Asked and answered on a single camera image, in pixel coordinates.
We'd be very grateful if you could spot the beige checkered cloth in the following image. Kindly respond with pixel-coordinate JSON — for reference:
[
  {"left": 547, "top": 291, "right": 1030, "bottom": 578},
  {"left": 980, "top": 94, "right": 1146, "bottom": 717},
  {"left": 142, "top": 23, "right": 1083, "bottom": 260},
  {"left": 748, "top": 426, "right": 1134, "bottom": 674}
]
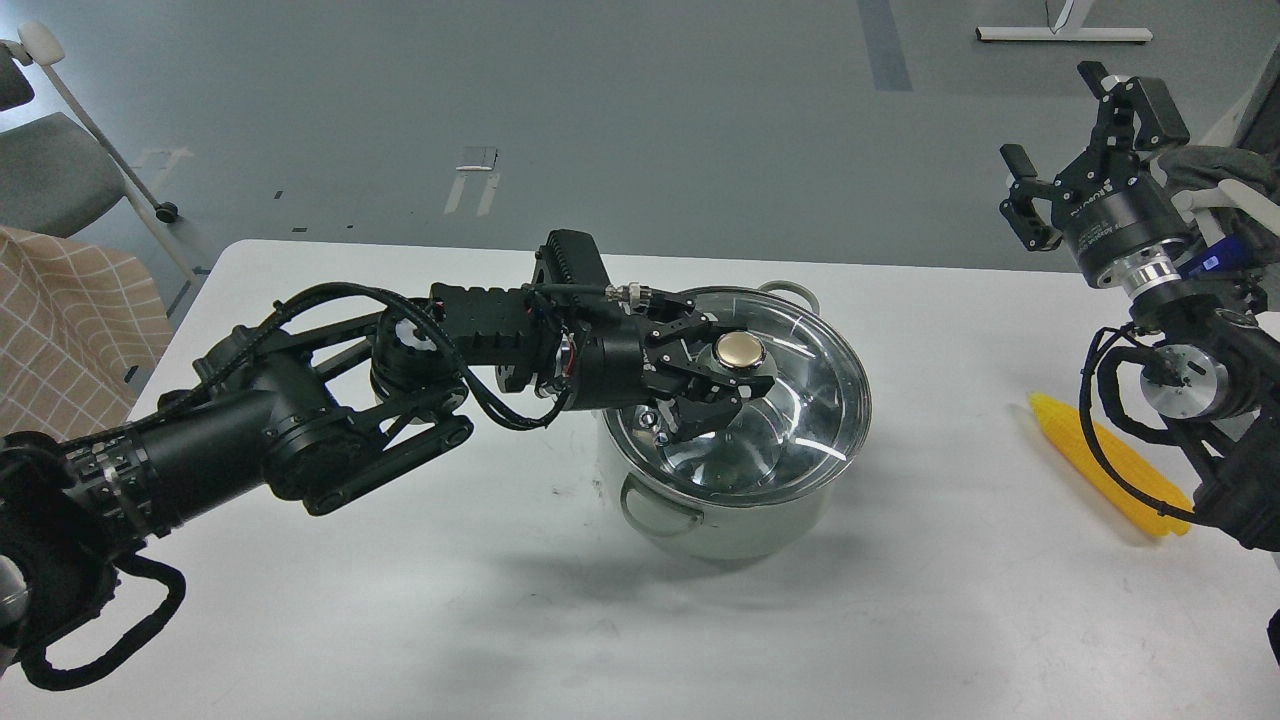
[{"left": 1, "top": 227, "right": 173, "bottom": 441}]

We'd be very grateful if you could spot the grey office chair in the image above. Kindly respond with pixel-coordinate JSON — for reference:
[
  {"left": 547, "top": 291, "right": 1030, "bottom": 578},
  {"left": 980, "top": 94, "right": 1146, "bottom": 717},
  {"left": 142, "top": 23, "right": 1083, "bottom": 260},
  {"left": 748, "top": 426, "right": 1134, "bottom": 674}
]
[{"left": 1, "top": 22, "right": 204, "bottom": 287}]

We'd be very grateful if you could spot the stainless steel pot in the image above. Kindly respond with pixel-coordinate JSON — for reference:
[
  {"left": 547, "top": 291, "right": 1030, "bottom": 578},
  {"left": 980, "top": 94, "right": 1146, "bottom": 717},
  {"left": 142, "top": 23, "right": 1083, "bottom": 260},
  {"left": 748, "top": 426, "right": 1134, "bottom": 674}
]
[{"left": 598, "top": 281, "right": 872, "bottom": 562}]

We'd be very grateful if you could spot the white stand base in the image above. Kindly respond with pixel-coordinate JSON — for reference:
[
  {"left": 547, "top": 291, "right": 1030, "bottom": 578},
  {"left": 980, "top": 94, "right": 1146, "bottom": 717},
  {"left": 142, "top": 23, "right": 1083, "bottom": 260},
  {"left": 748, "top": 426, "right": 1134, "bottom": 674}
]
[{"left": 974, "top": 1, "right": 1155, "bottom": 44}]

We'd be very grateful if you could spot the yellow toy corn cob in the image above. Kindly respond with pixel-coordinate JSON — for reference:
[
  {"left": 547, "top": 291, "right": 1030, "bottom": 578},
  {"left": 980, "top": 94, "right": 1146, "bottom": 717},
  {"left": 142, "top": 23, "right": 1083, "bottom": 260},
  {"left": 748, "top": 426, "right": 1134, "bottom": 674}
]
[{"left": 1028, "top": 392, "right": 1192, "bottom": 538}]

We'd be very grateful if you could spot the glass pot lid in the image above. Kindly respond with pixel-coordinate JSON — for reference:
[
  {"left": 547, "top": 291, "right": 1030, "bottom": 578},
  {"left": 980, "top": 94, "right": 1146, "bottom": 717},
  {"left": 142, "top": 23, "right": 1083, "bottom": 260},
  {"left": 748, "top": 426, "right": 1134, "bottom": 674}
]
[{"left": 600, "top": 281, "right": 872, "bottom": 507}]

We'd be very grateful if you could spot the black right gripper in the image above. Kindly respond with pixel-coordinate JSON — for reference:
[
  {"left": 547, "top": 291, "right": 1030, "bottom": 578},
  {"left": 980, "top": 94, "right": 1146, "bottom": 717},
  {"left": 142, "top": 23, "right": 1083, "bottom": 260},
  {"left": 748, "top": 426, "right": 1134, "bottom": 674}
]
[{"left": 1000, "top": 61, "right": 1190, "bottom": 291}]

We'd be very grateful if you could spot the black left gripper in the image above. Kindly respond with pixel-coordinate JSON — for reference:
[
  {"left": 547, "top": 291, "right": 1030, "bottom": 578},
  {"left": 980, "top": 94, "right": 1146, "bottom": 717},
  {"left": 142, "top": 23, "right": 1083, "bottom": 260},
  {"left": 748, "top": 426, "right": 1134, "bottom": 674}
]
[{"left": 564, "top": 293, "right": 776, "bottom": 443}]

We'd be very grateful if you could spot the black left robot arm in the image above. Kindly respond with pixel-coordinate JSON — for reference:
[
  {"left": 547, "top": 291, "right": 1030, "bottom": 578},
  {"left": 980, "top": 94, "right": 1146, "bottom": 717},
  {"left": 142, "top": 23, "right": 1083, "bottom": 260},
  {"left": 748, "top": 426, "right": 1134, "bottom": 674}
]
[{"left": 3, "top": 231, "right": 774, "bottom": 691}]

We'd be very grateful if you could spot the white chair with grey cloth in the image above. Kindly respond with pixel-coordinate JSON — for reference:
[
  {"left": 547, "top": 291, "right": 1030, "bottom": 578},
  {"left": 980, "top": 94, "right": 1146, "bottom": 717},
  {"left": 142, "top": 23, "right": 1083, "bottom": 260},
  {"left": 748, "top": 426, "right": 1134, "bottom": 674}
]
[{"left": 1157, "top": 63, "right": 1279, "bottom": 306}]

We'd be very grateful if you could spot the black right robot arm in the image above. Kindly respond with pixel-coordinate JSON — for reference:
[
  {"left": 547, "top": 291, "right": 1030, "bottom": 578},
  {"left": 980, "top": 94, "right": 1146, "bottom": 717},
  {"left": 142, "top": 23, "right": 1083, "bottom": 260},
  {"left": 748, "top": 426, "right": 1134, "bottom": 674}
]
[{"left": 1000, "top": 61, "right": 1279, "bottom": 552}]

